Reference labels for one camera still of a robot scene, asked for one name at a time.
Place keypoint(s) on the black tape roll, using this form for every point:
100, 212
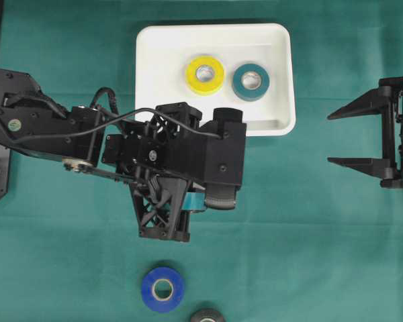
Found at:
207, 315

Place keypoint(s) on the white plastic tray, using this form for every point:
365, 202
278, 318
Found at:
164, 51

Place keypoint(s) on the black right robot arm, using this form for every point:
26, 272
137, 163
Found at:
97, 140

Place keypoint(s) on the blue tape roll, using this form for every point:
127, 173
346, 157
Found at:
153, 301

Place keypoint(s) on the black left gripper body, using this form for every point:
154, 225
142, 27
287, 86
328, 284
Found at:
401, 134

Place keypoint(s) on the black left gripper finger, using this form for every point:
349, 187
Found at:
370, 103
376, 167

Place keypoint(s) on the yellow tape roll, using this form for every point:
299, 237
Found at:
205, 75

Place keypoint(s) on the green tape roll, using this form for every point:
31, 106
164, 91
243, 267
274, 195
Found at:
250, 82

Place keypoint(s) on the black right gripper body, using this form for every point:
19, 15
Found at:
170, 144

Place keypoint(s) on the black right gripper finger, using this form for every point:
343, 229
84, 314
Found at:
163, 207

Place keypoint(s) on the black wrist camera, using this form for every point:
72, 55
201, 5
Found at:
217, 157

